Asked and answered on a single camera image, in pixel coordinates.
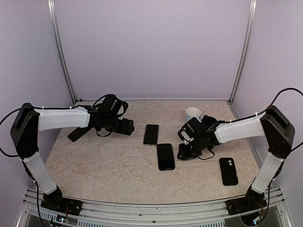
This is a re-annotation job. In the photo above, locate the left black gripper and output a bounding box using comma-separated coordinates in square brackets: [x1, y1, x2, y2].
[104, 114, 134, 135]

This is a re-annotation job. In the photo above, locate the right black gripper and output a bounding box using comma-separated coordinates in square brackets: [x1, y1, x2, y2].
[178, 136, 205, 159]

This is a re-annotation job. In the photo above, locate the black phone case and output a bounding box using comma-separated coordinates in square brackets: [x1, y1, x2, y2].
[219, 157, 239, 186]
[156, 143, 176, 172]

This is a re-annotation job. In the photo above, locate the clear transparent phone case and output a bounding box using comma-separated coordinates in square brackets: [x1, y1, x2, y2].
[143, 124, 160, 147]

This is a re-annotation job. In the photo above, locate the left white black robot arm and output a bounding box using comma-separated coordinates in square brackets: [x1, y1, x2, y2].
[10, 103, 134, 210]

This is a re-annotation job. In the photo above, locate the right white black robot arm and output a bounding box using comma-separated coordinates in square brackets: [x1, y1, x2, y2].
[177, 105, 295, 210]

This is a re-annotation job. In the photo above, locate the dark green mug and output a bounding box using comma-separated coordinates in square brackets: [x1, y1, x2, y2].
[202, 115, 218, 127]

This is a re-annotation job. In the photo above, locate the white blue mug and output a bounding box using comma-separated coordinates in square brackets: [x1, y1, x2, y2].
[185, 107, 202, 122]

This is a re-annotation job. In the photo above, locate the black smartphone tilted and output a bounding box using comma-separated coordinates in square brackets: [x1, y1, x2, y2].
[67, 127, 91, 142]

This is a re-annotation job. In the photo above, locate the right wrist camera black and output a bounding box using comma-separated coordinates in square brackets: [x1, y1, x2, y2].
[177, 117, 208, 145]

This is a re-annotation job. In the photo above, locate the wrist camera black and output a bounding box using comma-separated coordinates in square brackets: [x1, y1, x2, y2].
[98, 94, 129, 117]
[177, 117, 208, 145]

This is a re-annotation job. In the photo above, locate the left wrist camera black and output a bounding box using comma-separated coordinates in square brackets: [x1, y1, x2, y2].
[98, 94, 129, 117]

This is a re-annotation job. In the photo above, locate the aluminium front rail frame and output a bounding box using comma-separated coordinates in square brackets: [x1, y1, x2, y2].
[16, 186, 292, 227]

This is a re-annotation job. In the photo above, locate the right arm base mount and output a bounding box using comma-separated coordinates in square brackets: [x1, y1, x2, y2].
[226, 195, 267, 215]

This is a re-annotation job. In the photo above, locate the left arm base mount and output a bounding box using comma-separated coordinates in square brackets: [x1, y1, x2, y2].
[41, 187, 83, 216]

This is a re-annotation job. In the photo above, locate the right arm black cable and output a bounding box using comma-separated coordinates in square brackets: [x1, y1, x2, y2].
[260, 87, 303, 152]

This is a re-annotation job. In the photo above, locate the left aluminium corner post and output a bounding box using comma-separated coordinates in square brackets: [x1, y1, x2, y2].
[47, 0, 77, 104]

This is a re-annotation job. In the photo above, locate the aluminium corner post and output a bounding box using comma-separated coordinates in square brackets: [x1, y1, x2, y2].
[228, 0, 257, 105]
[47, 0, 77, 104]

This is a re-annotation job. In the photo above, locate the right aluminium corner post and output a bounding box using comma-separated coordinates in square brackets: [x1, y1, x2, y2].
[228, 0, 257, 105]

